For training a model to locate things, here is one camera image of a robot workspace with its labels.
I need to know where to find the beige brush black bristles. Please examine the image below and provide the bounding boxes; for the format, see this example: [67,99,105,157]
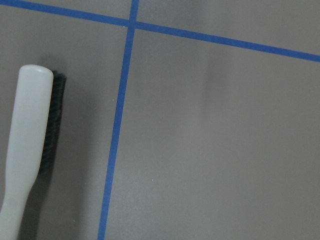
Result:
[0,64,67,240]

